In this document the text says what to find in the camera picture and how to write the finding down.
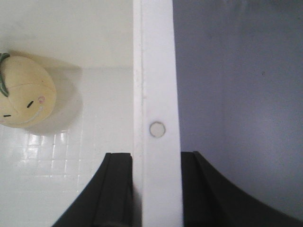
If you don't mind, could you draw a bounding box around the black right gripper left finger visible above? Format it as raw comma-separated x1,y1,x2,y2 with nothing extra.
54,153,134,227

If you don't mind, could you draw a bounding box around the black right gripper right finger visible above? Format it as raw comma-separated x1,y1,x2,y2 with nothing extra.
181,151,303,227

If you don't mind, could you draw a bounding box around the yellow smiling plush toy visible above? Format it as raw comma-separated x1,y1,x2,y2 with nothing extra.
0,53,56,128

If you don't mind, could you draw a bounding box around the white plastic tote box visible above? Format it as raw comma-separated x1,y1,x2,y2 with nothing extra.
0,0,183,227

